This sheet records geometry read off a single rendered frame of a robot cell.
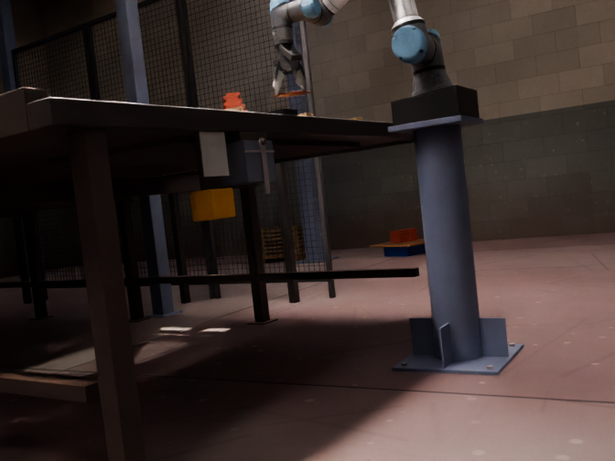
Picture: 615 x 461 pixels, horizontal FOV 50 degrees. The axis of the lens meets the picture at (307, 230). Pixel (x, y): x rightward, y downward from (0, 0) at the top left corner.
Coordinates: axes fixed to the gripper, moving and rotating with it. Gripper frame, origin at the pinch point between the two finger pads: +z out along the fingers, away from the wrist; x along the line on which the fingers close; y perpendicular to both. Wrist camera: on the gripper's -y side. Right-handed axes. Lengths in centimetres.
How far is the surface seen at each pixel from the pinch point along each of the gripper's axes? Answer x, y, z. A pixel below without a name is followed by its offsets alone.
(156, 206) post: 17, 194, 35
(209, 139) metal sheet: 52, -59, 21
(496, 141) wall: -361, 314, 6
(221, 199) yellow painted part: 51, -62, 38
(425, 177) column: -33, -32, 38
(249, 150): 39, -54, 25
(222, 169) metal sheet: 48, -57, 29
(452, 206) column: -39, -39, 49
